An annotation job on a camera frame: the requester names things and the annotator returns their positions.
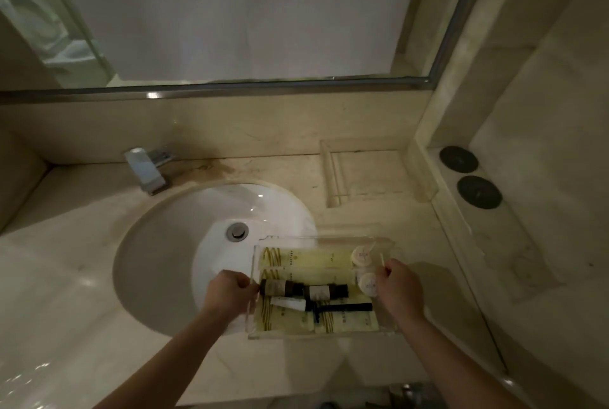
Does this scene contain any person's right hand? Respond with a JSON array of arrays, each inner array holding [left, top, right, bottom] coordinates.
[[374, 259, 426, 327]]

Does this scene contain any person's left hand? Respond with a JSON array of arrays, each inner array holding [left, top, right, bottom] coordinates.
[[202, 269, 261, 324]]

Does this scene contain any black-capped bottle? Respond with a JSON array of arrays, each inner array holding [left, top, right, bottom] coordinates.
[[259, 278, 306, 299], [304, 283, 350, 302]]

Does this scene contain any black comb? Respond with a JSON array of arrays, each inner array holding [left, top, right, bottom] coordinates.
[[306, 302, 374, 314]]

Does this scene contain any small white tube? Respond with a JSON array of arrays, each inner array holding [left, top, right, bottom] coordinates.
[[270, 296, 308, 313]]

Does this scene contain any white sink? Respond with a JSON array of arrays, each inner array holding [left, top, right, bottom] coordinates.
[[112, 181, 318, 337]]

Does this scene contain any transparent tray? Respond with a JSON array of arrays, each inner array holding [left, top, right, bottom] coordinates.
[[246, 234, 400, 340]]

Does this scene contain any person's right forearm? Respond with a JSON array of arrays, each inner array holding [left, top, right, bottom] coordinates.
[[397, 316, 529, 409]]

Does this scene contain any person's left forearm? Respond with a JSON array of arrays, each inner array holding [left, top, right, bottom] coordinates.
[[93, 306, 234, 409]]

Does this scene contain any clear acrylic tray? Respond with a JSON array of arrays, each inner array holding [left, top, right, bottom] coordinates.
[[319, 136, 440, 210]]

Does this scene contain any chrome drain stopper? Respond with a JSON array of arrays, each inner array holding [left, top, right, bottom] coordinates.
[[225, 221, 250, 243]]

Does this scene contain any black round coaster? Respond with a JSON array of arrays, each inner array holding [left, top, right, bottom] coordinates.
[[438, 145, 480, 174], [456, 175, 503, 210]]

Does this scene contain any chrome faucet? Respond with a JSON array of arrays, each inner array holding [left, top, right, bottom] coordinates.
[[123, 146, 176, 196]]

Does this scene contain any white paper sheet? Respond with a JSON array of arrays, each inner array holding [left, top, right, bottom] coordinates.
[[28, 0, 427, 83]]

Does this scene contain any metal-framed wall mirror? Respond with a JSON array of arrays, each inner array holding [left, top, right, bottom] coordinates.
[[0, 0, 501, 105]]

